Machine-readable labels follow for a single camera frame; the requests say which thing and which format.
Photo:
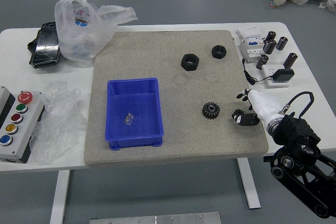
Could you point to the black plug adapter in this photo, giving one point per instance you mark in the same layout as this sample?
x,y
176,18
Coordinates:
x,y
283,75

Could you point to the white circuit breaker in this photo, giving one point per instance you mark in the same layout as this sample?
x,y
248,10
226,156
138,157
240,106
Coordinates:
x,y
250,39

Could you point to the blue plastic box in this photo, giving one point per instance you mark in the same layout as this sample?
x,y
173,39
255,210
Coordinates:
x,y
136,130

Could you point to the white table leg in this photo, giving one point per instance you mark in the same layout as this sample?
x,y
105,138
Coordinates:
x,y
60,195
249,184

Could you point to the large black gear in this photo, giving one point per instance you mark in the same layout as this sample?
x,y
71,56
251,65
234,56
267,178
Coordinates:
x,y
210,115

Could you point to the big black hex nut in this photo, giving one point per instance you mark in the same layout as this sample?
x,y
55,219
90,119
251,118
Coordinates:
x,y
185,64

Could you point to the grey metal plate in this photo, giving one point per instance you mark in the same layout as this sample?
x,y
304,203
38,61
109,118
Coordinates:
x,y
157,219

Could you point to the crumpled clear bubble wrap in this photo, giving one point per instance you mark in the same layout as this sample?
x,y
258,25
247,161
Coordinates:
x,y
57,124

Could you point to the black cylindrical capacitor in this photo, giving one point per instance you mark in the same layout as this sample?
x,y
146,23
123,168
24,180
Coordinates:
x,y
262,62
270,37
289,61
269,47
281,44

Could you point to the grey-brown mat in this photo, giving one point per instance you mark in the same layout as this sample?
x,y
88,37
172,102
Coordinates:
x,y
170,90

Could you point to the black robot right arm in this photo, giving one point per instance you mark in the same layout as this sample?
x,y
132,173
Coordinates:
x,y
296,129

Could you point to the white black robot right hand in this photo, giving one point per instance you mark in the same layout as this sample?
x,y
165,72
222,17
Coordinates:
x,y
263,104

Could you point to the black table control panel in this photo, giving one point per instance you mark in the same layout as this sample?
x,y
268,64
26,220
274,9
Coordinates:
x,y
267,159

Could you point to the white translucent plastic bag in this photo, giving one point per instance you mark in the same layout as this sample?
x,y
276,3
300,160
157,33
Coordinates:
x,y
78,40

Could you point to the small black hex nut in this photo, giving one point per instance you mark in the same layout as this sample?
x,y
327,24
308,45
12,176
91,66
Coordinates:
x,y
215,55

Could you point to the grey push-button control box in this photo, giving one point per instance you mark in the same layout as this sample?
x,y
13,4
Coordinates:
x,y
15,140

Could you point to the black device in plastic wrap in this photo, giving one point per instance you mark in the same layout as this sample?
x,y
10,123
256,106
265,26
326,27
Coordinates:
x,y
47,48

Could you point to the white power socket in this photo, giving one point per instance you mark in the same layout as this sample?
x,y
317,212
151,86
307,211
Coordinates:
x,y
270,71

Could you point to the small clear bag of screws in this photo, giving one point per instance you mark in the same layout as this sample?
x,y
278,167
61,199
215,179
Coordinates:
x,y
129,119

